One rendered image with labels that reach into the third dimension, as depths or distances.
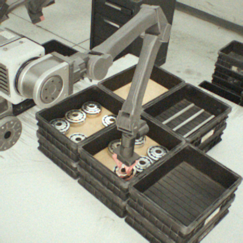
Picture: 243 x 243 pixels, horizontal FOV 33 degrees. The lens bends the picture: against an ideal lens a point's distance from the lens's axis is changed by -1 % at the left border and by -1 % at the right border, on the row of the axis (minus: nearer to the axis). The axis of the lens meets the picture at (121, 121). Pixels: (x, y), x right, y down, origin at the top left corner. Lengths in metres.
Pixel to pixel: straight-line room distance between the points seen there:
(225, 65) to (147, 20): 1.96
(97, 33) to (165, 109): 1.58
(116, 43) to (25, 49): 0.32
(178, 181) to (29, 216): 0.66
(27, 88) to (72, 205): 0.79
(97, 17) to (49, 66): 2.35
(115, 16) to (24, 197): 1.95
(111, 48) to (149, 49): 0.24
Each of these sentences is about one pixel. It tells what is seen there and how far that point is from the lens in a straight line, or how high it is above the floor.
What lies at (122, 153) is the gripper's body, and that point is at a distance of 1.69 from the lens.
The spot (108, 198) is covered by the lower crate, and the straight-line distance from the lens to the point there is 1.83.
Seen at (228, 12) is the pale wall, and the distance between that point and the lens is 5.24.
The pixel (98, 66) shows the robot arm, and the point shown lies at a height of 1.45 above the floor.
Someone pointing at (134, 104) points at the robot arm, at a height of 1.21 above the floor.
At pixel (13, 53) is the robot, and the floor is 1.53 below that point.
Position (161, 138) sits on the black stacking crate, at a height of 0.87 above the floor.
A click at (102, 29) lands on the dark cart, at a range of 3.59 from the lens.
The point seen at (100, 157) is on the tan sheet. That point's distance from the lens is 1.91.
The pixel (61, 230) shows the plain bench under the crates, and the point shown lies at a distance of 1.80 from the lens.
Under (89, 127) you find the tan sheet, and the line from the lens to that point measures 2.06.
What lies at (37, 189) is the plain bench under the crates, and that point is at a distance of 1.95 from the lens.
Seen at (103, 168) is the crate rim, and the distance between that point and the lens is 1.72.
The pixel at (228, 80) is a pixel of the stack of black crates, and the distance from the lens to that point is 3.47.
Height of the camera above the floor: 2.15
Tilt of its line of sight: 39 degrees down
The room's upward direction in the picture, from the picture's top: 6 degrees clockwise
